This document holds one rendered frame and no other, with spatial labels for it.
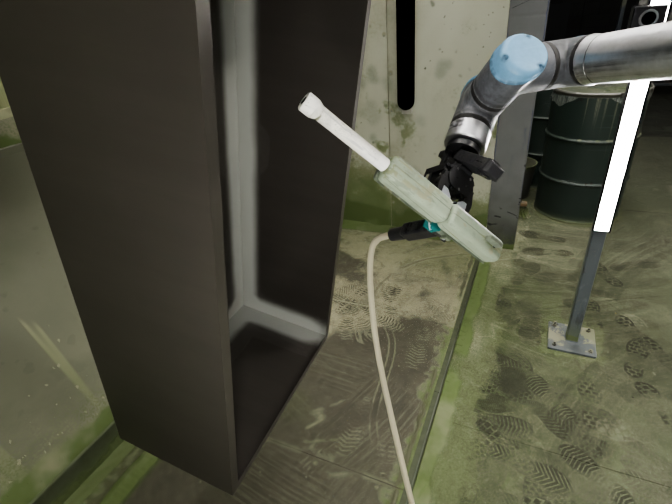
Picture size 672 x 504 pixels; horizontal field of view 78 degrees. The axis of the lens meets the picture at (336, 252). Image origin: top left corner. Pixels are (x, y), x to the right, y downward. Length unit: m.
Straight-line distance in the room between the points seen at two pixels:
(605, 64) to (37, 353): 1.87
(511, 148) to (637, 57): 1.87
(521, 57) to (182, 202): 0.64
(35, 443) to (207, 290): 1.26
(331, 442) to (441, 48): 2.09
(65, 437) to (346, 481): 1.01
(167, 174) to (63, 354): 1.37
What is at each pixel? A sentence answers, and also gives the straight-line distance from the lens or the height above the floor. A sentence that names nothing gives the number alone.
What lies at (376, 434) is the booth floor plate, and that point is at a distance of 1.76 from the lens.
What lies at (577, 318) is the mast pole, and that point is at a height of 0.15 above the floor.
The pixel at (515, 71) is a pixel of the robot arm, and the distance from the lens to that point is 0.88.
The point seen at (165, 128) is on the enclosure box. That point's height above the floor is 1.35.
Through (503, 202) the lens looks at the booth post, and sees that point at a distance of 2.83.
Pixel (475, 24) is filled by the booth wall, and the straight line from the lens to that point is 2.62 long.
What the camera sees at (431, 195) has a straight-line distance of 0.76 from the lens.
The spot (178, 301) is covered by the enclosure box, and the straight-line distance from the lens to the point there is 0.76.
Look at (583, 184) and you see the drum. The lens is 3.28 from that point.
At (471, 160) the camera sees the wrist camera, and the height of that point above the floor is 1.19.
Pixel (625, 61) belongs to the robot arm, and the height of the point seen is 1.35.
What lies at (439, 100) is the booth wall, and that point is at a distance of 2.69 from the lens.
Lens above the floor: 1.46
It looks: 30 degrees down
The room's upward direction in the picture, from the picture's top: 6 degrees counter-clockwise
